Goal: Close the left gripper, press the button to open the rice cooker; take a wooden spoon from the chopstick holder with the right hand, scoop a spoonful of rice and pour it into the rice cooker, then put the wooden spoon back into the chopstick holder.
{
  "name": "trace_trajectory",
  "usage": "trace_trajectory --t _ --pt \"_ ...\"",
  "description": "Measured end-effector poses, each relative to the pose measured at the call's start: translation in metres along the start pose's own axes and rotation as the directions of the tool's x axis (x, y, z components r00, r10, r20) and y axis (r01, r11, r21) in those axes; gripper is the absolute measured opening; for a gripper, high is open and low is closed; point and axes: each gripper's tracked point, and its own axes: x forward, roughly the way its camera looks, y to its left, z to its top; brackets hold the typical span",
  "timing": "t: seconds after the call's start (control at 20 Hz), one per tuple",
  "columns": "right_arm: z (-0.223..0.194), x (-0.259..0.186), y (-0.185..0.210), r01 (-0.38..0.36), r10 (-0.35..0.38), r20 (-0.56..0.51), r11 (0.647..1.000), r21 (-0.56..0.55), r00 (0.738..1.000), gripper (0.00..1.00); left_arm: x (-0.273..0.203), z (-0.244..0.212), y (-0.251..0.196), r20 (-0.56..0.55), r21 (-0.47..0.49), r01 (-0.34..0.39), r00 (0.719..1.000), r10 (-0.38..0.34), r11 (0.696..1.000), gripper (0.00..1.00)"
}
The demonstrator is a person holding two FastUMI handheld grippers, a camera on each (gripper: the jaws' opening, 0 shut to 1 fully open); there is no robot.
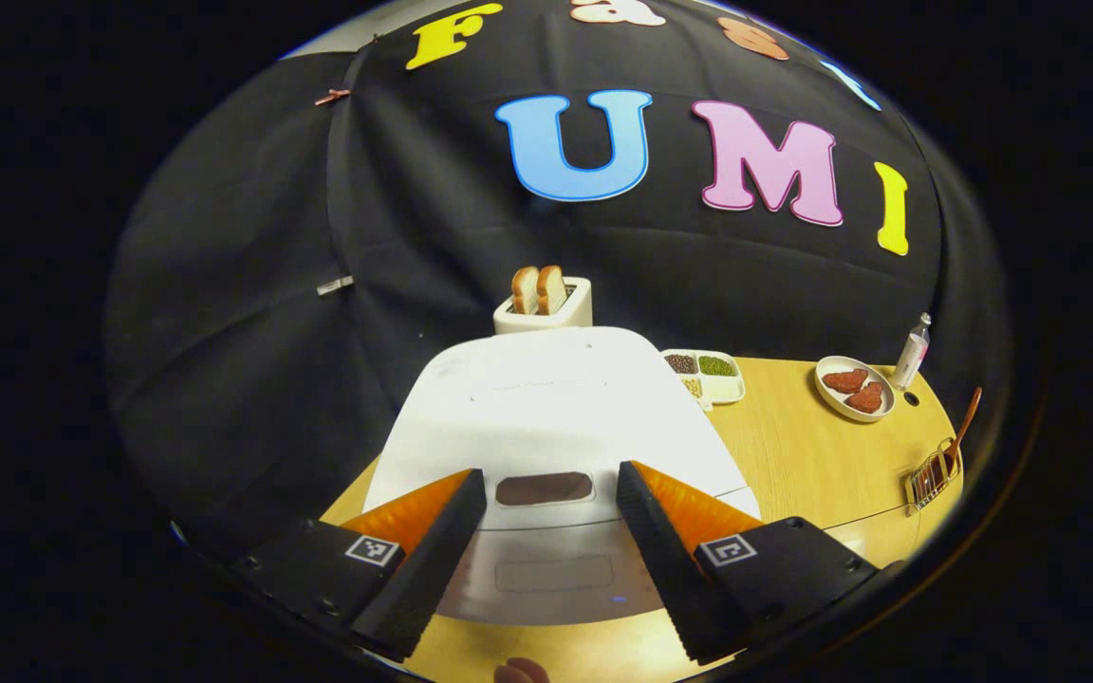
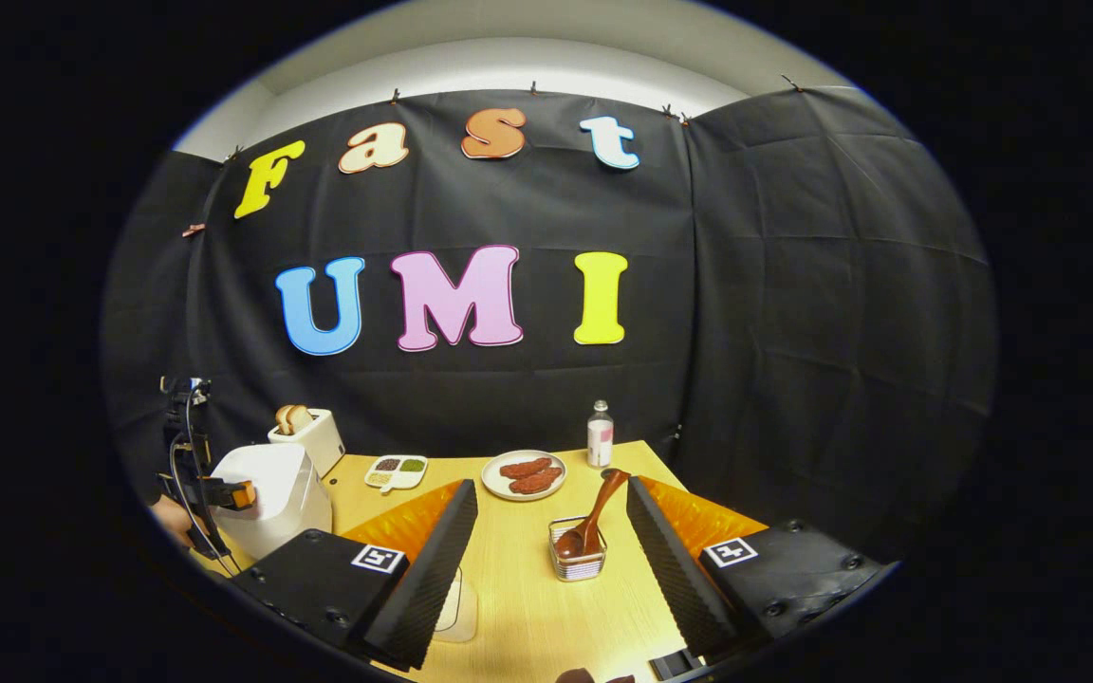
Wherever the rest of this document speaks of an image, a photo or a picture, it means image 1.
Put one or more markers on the white clip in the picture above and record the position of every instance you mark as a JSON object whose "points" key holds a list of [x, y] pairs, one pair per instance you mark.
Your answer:
{"points": [[335, 285]]}

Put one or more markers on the toasted bread slice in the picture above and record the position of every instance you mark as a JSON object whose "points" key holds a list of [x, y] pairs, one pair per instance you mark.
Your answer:
{"points": [[524, 290], [551, 289]]}

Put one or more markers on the brown beans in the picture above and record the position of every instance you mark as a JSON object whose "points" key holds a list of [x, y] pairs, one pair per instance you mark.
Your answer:
{"points": [[680, 363]]}

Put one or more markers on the small bottle with pink label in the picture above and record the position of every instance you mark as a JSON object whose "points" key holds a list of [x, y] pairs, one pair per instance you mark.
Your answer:
{"points": [[909, 356]]}

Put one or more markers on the white divided grain dish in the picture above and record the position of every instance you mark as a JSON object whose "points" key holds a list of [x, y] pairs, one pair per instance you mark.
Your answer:
{"points": [[725, 389]]}

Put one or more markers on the white toaster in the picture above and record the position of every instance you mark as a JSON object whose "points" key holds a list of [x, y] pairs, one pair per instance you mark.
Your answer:
{"points": [[575, 308]]}

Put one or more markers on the white rice cooker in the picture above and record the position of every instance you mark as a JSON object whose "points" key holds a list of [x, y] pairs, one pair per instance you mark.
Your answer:
{"points": [[546, 408]]}

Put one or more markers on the green beans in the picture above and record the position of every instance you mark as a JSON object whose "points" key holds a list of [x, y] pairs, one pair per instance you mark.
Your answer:
{"points": [[716, 365]]}

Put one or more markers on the brown wooden spoon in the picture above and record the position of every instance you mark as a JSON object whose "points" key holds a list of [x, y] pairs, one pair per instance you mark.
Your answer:
{"points": [[967, 422]]}

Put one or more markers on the black backdrop cloth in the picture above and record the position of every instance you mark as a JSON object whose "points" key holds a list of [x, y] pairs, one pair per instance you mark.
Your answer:
{"points": [[224, 285]]}

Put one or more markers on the white round plate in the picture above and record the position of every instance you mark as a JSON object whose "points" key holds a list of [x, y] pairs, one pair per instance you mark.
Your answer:
{"points": [[831, 398]]}

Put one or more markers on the red meat piece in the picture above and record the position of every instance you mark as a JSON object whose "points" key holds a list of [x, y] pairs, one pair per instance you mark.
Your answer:
{"points": [[866, 398], [845, 380]]}

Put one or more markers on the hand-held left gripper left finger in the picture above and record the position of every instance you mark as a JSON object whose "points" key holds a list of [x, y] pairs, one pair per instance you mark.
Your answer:
{"points": [[433, 560]]}

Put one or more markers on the pink clothes peg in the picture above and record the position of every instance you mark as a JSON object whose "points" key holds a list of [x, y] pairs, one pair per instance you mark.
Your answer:
{"points": [[332, 96]]}

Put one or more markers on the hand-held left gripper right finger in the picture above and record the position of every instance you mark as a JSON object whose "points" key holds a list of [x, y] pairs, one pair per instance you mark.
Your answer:
{"points": [[660, 560]]}

